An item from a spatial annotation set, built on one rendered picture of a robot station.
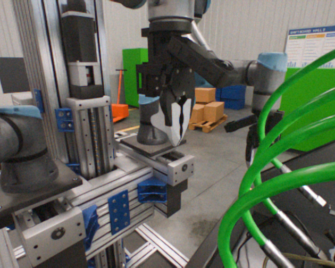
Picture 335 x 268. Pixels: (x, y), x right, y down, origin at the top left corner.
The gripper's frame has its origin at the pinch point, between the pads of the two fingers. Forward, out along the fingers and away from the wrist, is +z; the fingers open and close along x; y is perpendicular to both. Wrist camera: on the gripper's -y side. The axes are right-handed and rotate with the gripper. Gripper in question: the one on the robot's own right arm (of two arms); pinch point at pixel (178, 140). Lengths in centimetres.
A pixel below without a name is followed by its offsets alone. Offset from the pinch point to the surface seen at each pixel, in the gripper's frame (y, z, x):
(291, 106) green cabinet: 20, 50, -330
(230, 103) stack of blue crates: 214, 107, -596
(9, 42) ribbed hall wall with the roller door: 581, -57, -159
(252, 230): -16.2, 8.6, 4.6
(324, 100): -20.7, -9.4, -3.3
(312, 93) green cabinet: -3, 29, -330
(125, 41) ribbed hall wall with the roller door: 536, -77, -468
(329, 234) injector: -26.3, 15.9, -11.4
